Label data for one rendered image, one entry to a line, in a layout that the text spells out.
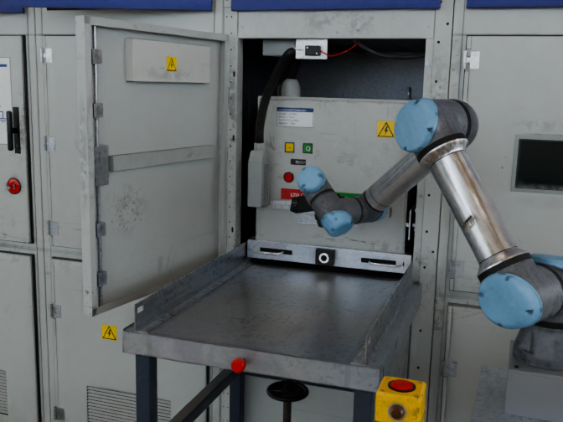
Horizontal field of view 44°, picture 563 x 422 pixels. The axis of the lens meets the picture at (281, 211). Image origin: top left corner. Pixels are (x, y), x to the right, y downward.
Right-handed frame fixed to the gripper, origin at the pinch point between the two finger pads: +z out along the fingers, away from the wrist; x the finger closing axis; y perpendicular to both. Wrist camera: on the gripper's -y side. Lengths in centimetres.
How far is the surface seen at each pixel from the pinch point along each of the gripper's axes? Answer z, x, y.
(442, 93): -19, 35, 32
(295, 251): 9.6, -8.0, -11.4
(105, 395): 37, -62, -81
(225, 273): -2.2, -20.7, -28.7
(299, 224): 6.3, 0.1, -10.7
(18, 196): 0, -1, -114
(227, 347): -49, -49, -6
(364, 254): 8.7, -6.8, 11.3
